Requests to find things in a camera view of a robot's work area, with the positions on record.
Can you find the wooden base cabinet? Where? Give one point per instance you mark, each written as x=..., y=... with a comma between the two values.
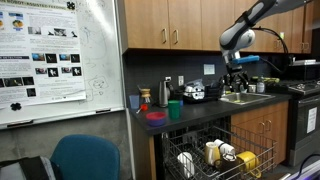
x=266, y=133

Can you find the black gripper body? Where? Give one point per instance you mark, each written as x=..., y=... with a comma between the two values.
x=235, y=70

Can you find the glass carafe with wood collar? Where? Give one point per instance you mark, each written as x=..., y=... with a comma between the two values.
x=145, y=94

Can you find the red plastic bowl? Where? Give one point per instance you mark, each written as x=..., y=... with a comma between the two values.
x=156, y=115

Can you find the black stove oven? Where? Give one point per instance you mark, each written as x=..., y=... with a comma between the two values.
x=305, y=113

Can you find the white wall note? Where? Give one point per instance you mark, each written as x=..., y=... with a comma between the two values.
x=209, y=69

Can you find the mustard mug with white base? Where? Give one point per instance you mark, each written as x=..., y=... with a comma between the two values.
x=211, y=153

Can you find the green plastic cup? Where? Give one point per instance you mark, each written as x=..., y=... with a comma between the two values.
x=174, y=110

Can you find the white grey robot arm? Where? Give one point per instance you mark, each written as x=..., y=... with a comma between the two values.
x=237, y=36

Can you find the black dish drying rack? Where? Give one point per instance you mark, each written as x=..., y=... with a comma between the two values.
x=200, y=93

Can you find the white oven notice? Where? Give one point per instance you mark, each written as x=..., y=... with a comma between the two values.
x=312, y=120

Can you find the black microwave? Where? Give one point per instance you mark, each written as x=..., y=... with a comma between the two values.
x=305, y=70

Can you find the blue office chair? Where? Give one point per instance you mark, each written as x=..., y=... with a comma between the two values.
x=86, y=158

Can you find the grey black backpack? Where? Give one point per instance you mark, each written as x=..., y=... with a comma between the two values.
x=23, y=170

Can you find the yellow mug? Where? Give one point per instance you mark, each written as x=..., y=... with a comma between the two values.
x=248, y=160

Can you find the small red scoop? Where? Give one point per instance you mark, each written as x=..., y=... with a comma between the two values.
x=144, y=107

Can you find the whiteboard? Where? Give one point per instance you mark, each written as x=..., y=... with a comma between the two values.
x=103, y=50

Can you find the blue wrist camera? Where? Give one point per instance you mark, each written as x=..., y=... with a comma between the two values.
x=246, y=59

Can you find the wooden wall cabinets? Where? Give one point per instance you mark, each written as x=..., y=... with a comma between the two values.
x=186, y=23

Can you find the plain white mug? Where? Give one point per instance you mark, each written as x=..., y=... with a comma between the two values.
x=186, y=163

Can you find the white wall outlet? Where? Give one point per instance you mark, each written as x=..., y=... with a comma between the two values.
x=180, y=80

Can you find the translucent blue cup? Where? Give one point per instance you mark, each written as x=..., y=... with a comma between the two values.
x=134, y=101

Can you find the white mug with black band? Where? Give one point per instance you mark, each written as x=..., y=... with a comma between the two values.
x=226, y=148

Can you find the research poster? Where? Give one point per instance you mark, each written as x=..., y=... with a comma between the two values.
x=40, y=43

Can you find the stainless steel tumbler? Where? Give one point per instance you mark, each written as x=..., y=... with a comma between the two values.
x=163, y=95

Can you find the blue plastic bowl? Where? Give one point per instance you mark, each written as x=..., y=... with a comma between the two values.
x=156, y=122

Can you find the steel sink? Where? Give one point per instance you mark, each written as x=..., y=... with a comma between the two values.
x=245, y=97

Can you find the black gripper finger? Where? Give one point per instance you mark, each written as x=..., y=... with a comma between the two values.
x=244, y=83
x=228, y=83

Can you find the black flower magnet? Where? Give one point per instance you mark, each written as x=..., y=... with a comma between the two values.
x=15, y=106

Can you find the dark mug with white base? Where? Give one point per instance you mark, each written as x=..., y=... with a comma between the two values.
x=230, y=165

